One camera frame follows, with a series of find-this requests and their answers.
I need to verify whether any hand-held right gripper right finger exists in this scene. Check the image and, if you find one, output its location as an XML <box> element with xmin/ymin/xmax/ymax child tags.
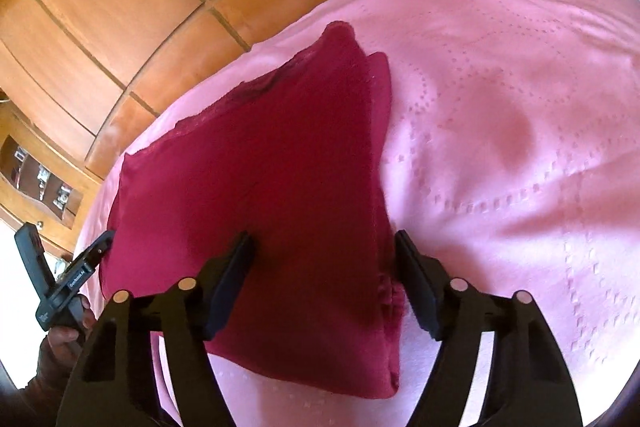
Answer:
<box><xmin>395</xmin><ymin>231</ymin><xmax>583</xmax><ymax>427</ymax></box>

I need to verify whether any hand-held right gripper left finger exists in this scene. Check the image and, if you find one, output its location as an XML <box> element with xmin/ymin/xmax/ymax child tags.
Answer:
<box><xmin>55</xmin><ymin>231</ymin><xmax>252</xmax><ymax>427</ymax></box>

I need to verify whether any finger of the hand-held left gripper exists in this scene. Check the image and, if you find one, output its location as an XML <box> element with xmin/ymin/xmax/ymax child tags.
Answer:
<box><xmin>74</xmin><ymin>230</ymin><xmax>117</xmax><ymax>267</ymax></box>

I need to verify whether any dark red garment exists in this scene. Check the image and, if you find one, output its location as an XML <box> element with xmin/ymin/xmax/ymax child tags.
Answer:
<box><xmin>97</xmin><ymin>21</ymin><xmax>406</xmax><ymax>400</ymax></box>

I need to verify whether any person's left forearm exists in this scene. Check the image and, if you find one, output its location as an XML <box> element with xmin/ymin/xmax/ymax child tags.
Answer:
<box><xmin>19</xmin><ymin>339</ymin><xmax>76</xmax><ymax>392</ymax></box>

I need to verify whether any person's left hand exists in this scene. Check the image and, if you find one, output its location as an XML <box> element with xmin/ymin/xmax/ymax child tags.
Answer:
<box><xmin>41</xmin><ymin>296</ymin><xmax>98</xmax><ymax>364</ymax></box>

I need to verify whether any wooden glass-front cabinet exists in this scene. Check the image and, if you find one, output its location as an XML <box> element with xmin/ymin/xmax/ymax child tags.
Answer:
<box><xmin>0</xmin><ymin>99</ymin><xmax>103</xmax><ymax>258</ymax></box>

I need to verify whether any pink blanket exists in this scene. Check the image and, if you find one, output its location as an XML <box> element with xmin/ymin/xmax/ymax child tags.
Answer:
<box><xmin>80</xmin><ymin>0</ymin><xmax>640</xmax><ymax>427</ymax></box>

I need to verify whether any wooden wardrobe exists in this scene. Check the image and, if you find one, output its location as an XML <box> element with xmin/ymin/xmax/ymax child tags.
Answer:
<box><xmin>0</xmin><ymin>0</ymin><xmax>621</xmax><ymax>180</ymax></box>

